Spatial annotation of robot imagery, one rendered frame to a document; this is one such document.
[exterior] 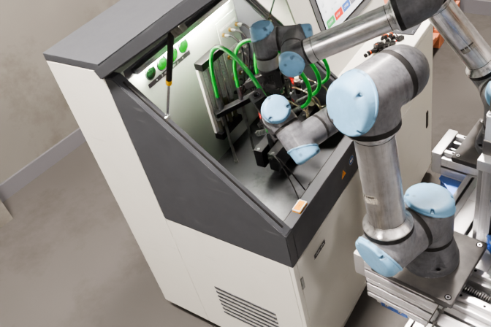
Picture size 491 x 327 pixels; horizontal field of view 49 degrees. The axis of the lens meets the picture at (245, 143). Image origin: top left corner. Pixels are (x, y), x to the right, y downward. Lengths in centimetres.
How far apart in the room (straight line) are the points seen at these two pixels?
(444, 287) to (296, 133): 54
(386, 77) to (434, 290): 64
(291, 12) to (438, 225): 107
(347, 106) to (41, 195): 311
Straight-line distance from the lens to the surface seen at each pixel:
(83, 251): 337
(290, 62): 155
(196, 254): 220
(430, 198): 136
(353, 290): 251
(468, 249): 156
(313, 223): 188
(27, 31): 383
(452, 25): 169
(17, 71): 384
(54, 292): 326
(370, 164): 113
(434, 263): 147
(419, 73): 109
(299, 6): 214
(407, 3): 150
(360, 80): 102
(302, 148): 139
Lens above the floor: 225
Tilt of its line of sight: 38 degrees down
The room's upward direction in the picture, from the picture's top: 15 degrees counter-clockwise
